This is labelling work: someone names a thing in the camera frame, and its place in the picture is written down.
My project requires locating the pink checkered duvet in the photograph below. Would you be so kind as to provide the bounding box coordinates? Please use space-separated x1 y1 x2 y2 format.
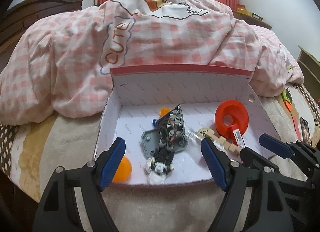
1 0 304 125

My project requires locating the orange ping pong ball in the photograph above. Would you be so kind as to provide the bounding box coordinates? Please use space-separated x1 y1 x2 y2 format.
112 156 132 183

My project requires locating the red plastic disc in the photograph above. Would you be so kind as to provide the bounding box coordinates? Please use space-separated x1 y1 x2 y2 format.
215 99 249 143

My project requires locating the grey toy plate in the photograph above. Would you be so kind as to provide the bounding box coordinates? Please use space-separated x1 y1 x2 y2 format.
140 129 188 159

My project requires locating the clear plastic bottle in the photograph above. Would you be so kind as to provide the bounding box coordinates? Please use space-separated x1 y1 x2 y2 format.
184 129 227 152

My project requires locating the smartphone on bed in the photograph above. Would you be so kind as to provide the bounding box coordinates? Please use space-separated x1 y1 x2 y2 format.
299 117 312 146

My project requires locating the orange translucent toy piece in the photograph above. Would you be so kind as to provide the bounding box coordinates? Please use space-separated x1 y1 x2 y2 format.
159 107 171 117

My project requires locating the black wave pattern pouch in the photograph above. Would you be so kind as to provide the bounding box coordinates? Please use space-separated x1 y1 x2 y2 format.
156 104 185 144

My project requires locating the wooden clothespin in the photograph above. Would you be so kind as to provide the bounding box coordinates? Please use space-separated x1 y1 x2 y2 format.
197 127 241 156

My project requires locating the dark wooden headboard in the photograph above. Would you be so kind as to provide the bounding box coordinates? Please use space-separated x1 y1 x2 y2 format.
1 0 82 70

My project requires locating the red cardboard box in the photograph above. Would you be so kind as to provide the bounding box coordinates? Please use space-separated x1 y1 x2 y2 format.
93 64 278 186

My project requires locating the small robot toy figure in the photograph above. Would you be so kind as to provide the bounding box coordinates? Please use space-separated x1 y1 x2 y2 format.
146 135 175 185

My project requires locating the cream fluffy blanket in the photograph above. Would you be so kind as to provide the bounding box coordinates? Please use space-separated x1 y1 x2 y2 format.
37 97 308 232

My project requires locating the orange green utility knife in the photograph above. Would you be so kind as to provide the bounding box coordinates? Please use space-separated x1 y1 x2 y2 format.
281 88 292 112

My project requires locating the wooden side table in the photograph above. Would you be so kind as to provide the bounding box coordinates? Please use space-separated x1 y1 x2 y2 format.
233 5 272 30

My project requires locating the wooden shelf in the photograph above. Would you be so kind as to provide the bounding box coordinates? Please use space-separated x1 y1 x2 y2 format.
297 46 320 100

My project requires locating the polka dot bed sheet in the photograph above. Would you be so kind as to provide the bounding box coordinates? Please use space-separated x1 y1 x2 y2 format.
0 111 58 202

